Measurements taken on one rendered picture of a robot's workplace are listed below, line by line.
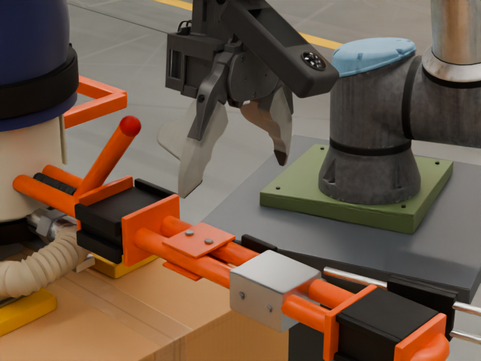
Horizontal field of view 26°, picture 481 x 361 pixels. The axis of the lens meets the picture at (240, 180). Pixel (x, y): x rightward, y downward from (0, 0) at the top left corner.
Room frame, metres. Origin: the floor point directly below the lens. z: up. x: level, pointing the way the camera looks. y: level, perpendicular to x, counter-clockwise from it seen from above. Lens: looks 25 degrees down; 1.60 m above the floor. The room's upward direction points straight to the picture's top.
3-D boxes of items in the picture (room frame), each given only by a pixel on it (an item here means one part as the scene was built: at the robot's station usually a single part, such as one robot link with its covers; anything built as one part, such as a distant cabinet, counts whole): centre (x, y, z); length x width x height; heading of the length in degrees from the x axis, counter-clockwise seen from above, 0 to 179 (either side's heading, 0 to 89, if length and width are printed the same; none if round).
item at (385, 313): (0.81, -0.13, 1.07); 0.08 x 0.07 x 0.05; 48
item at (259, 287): (0.90, -0.03, 1.07); 0.07 x 0.07 x 0.04; 48
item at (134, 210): (1.04, 0.13, 1.07); 0.10 x 0.08 x 0.06; 138
